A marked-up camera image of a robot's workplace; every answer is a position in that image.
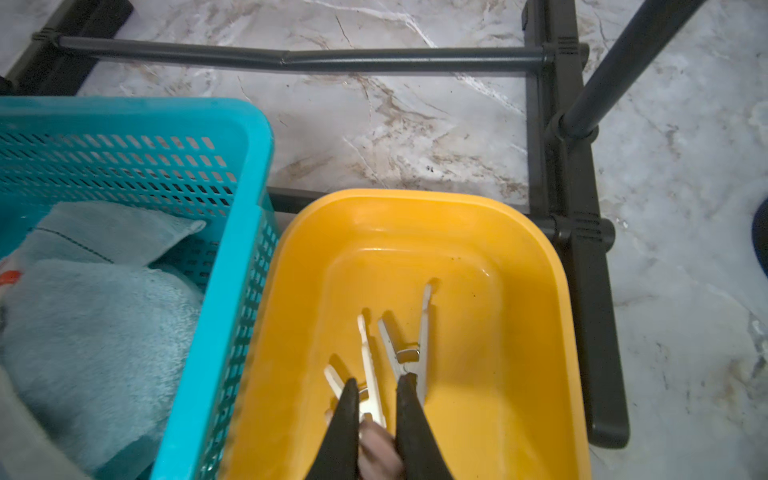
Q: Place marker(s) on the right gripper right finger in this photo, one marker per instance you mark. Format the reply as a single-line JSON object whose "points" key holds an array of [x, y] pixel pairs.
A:
{"points": [[414, 438]]}

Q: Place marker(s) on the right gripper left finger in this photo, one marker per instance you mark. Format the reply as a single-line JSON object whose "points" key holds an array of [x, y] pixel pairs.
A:
{"points": [[337, 457]]}

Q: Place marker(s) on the light blue towel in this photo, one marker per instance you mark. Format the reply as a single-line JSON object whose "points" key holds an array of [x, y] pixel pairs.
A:
{"points": [[95, 352]]}

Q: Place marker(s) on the orange patterned towel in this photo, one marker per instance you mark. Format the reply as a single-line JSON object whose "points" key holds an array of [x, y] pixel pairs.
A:
{"points": [[9, 278]]}

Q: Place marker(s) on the grey clothespin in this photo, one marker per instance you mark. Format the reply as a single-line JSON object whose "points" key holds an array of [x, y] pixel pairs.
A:
{"points": [[411, 361]]}

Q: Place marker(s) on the yellow plastic bin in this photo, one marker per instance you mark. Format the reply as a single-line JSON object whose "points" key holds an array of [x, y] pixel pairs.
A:
{"points": [[504, 393]]}

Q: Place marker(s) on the teal plastic basket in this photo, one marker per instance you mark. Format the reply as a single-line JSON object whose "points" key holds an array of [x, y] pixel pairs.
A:
{"points": [[198, 159]]}

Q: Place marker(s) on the black microphone stand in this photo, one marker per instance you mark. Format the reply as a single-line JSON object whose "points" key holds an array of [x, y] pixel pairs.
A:
{"points": [[759, 235]]}

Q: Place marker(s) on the black clothes rack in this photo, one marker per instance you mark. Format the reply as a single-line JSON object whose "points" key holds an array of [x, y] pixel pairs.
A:
{"points": [[563, 111]]}

